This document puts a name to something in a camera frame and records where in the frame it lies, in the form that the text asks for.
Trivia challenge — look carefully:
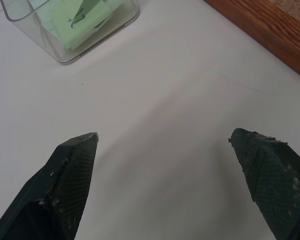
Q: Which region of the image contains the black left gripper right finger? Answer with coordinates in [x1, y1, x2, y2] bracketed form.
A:
[227, 127, 300, 240]

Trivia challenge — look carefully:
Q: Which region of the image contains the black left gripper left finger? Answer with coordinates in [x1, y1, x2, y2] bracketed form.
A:
[0, 132, 100, 240]

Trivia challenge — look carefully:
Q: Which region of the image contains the light green card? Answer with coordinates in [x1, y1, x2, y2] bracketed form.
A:
[49, 0, 121, 51]

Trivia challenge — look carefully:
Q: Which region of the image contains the clear plastic box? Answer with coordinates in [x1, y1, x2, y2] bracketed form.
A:
[0, 0, 140, 65]

